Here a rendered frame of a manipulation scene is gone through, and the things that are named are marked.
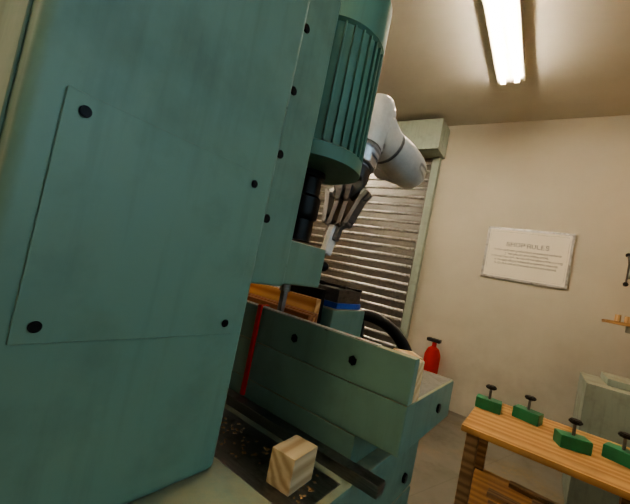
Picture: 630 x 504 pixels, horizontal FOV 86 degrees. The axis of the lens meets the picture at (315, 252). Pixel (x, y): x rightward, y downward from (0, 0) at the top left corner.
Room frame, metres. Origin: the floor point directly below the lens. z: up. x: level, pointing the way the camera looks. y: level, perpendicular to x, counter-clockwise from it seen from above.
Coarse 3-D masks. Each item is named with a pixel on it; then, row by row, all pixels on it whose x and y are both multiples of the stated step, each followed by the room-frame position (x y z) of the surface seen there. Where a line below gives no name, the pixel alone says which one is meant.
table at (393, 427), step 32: (256, 352) 0.55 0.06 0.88; (288, 384) 0.50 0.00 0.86; (320, 384) 0.47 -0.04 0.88; (352, 384) 0.44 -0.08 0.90; (448, 384) 0.54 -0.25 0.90; (320, 416) 0.46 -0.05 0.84; (352, 416) 0.44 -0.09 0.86; (384, 416) 0.41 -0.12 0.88; (416, 416) 0.43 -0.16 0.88; (384, 448) 0.41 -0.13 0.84
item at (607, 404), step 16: (608, 320) 2.05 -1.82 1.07; (624, 320) 2.18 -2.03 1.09; (592, 384) 1.89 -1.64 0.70; (608, 384) 1.94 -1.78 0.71; (624, 384) 1.90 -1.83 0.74; (576, 400) 2.19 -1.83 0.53; (592, 400) 1.88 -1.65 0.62; (608, 400) 1.84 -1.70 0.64; (624, 400) 1.81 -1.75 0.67; (576, 416) 2.07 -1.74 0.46; (592, 416) 1.87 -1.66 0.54; (608, 416) 1.84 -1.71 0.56; (624, 416) 1.80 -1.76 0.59; (592, 432) 1.87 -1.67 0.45; (608, 432) 1.83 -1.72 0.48; (576, 480) 1.89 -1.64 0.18; (576, 496) 1.88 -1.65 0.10; (592, 496) 1.84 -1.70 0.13; (608, 496) 1.81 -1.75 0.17
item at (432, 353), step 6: (432, 342) 3.16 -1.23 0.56; (438, 342) 3.11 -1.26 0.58; (432, 348) 3.12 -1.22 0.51; (426, 354) 3.13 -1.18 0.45; (432, 354) 3.10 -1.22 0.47; (438, 354) 3.11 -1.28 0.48; (426, 360) 3.12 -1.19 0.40; (432, 360) 3.09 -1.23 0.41; (438, 360) 3.10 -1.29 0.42; (426, 366) 3.11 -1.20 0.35; (432, 366) 3.09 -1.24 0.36; (438, 366) 3.12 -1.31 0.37; (432, 372) 3.09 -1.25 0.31
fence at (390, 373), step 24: (264, 312) 0.55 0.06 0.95; (264, 336) 0.54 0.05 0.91; (288, 336) 0.51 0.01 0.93; (312, 336) 0.49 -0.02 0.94; (336, 336) 0.46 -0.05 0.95; (312, 360) 0.48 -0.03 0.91; (336, 360) 0.46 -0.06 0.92; (360, 360) 0.44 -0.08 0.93; (384, 360) 0.42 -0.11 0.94; (408, 360) 0.40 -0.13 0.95; (360, 384) 0.43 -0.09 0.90; (384, 384) 0.42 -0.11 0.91; (408, 384) 0.40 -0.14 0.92
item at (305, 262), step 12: (300, 252) 0.55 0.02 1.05; (312, 252) 0.57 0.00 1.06; (324, 252) 0.60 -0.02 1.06; (288, 264) 0.53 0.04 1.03; (300, 264) 0.55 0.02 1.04; (312, 264) 0.58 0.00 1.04; (288, 276) 0.54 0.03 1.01; (300, 276) 0.56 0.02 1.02; (312, 276) 0.58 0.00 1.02; (288, 288) 0.58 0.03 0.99
